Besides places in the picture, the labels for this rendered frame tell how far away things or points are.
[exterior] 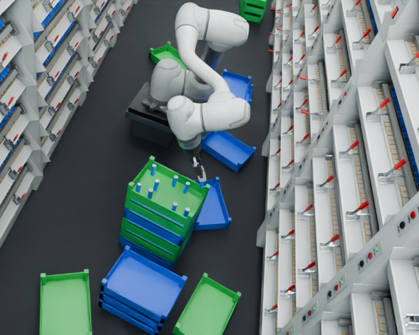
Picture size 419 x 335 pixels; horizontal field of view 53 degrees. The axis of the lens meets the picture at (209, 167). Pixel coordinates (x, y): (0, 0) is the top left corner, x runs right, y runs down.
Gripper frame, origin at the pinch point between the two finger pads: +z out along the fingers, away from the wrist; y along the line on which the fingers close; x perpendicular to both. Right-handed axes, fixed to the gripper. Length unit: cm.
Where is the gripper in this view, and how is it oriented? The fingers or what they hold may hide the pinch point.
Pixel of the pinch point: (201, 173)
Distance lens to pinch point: 177.5
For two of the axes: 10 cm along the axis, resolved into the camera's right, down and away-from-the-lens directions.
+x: 9.8, -2.0, -0.7
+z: 1.9, 6.1, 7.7
